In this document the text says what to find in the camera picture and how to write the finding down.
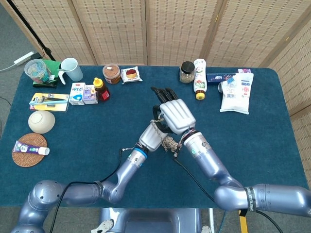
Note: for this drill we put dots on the razor on yellow card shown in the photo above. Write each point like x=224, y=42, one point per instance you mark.
x=58, y=107

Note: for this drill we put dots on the white bottle yellow cap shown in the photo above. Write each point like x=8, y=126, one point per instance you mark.
x=200, y=77

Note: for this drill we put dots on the purple white drink carton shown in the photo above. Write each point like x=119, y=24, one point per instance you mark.
x=90, y=94

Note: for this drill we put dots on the blue binder clip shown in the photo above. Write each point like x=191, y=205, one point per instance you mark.
x=232, y=80

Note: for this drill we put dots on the glass jar black lid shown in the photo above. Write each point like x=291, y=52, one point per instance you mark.
x=187, y=75

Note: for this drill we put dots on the clear jar of rubber bands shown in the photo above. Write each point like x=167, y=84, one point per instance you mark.
x=111, y=74

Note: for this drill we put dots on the green cloth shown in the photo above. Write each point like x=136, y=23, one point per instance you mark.
x=54, y=65

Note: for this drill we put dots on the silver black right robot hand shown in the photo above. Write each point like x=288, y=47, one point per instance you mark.
x=177, y=114

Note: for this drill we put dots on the dark blue table cloth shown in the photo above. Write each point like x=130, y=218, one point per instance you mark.
x=73, y=145

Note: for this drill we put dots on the small purple box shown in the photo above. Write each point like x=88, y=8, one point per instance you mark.
x=244, y=71

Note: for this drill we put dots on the beige bowl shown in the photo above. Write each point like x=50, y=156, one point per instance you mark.
x=41, y=121

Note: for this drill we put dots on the black flat case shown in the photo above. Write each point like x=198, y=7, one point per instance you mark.
x=48, y=85

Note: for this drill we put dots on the light blue toothbrush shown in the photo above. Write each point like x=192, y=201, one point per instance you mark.
x=46, y=102

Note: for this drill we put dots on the black tripod stand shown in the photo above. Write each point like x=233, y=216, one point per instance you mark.
x=26, y=25

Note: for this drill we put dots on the bamboo folding screen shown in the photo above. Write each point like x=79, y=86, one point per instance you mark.
x=170, y=29

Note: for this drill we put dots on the white plastic food bag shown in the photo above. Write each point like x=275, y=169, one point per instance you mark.
x=235, y=97

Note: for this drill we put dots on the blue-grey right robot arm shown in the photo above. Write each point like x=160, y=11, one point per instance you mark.
x=209, y=165

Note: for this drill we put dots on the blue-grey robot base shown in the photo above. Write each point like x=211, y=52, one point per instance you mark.
x=150, y=221

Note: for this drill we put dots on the purple white toothpaste tube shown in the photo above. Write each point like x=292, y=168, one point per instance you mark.
x=29, y=148

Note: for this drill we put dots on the white table leg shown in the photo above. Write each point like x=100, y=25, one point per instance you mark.
x=211, y=219

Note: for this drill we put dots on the dark blue long box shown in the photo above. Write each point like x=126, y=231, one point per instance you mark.
x=216, y=78

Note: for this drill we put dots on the white power strip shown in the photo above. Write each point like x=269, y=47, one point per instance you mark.
x=23, y=58

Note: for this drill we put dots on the grey metal foot plate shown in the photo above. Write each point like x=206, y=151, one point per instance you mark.
x=206, y=229
x=104, y=225

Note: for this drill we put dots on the round woven rattan coaster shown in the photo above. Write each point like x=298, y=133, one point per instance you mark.
x=29, y=160

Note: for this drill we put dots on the clear jar of colourful clips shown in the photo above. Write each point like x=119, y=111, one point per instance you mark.
x=36, y=71

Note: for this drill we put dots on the packaged cake snack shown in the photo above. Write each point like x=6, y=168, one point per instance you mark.
x=131, y=74

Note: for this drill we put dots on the honey bottle yellow cap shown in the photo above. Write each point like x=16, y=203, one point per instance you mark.
x=102, y=92

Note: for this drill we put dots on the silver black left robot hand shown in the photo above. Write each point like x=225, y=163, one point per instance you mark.
x=150, y=139

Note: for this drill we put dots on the blue white milk carton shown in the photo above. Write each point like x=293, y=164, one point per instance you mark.
x=76, y=93

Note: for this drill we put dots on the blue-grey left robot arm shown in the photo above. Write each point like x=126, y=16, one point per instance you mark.
x=126, y=170

